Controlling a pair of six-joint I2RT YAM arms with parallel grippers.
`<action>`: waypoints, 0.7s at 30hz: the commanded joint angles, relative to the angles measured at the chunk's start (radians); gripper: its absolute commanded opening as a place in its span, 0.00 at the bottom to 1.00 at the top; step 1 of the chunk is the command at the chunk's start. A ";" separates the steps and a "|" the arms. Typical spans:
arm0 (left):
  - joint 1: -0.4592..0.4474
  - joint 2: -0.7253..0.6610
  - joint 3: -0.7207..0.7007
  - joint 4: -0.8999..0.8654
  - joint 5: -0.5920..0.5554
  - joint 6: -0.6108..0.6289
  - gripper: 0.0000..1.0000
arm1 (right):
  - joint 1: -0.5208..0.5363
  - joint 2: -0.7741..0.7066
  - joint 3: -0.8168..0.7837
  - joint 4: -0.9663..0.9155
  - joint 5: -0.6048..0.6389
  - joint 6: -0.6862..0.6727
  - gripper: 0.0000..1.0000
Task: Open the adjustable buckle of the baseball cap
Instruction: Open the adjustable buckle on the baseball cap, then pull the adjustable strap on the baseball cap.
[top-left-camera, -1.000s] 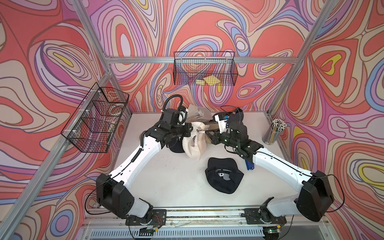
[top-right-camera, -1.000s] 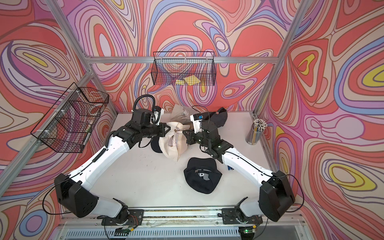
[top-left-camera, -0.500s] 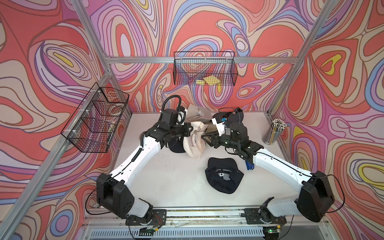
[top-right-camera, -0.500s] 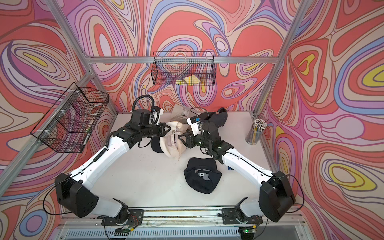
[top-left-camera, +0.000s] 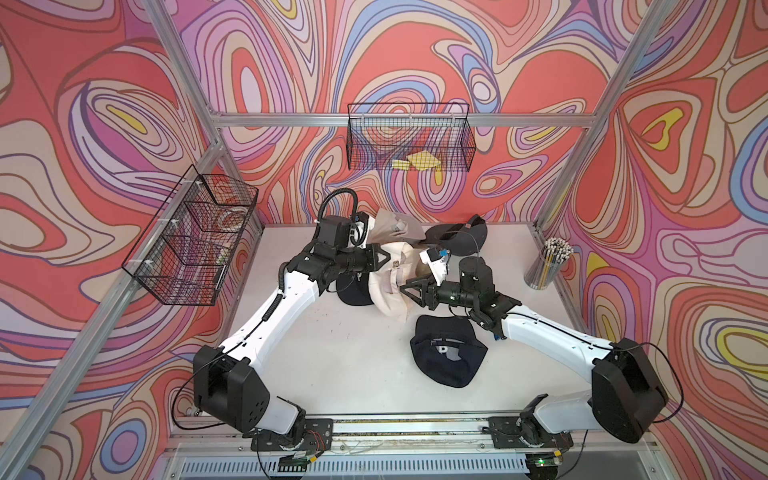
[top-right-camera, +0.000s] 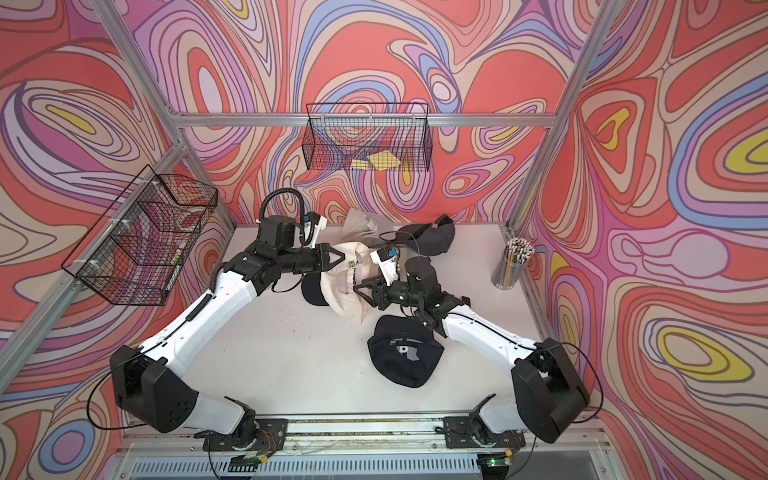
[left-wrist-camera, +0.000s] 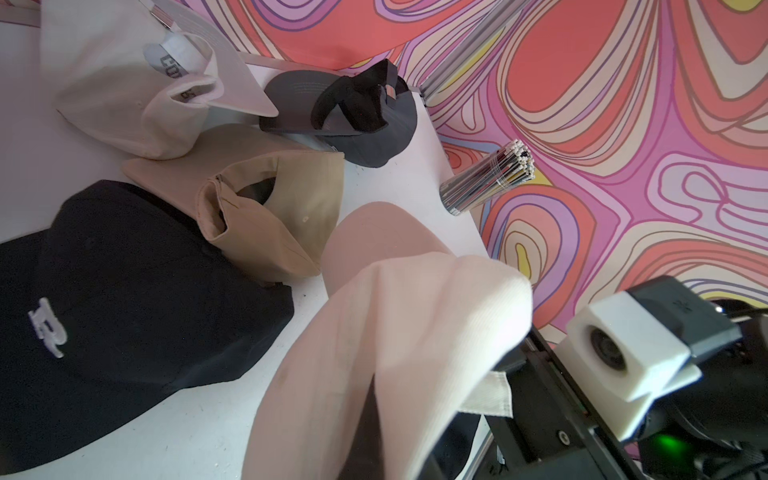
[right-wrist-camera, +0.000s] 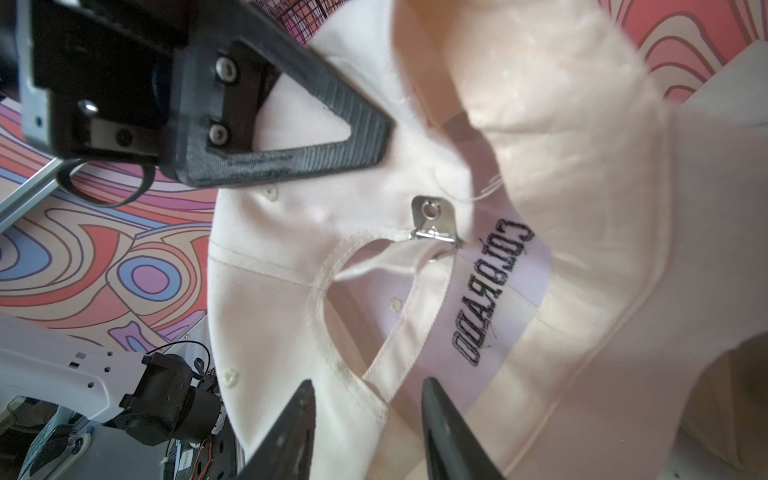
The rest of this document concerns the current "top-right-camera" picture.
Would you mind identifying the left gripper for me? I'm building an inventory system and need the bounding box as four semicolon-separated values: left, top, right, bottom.
276;243;346;276

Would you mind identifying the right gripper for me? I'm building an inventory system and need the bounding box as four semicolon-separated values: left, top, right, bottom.
353;271;423;311

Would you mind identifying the black cap with white logo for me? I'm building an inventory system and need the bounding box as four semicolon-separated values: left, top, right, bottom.
301;273;328;307

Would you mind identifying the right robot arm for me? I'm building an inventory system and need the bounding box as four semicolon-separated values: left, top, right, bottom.
353;256;590;445

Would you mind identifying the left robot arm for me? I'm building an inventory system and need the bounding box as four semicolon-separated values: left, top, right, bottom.
109;188;344;449

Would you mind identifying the light beige baseball cap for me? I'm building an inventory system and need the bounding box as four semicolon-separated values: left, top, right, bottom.
340;209;393;247

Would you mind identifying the black cap upside down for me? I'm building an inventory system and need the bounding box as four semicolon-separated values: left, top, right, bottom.
367;315;444;389

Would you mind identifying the dark grey baseball cap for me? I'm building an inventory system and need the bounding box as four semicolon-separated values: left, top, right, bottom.
392;215;456;257

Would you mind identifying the cup of pencils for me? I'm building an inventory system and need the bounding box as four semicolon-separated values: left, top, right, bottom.
491;237;535;290

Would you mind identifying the black wire basket back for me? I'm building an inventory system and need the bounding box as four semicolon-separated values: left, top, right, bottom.
301;100;433;172

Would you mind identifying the black wire basket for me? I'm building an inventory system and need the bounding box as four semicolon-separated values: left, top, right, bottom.
61;166;218;306
301;100;433;172

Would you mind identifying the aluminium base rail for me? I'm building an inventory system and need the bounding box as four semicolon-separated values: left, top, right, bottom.
102;411;626;479

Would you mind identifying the black wire basket left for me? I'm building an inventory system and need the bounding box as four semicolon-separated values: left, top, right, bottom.
61;166;218;306

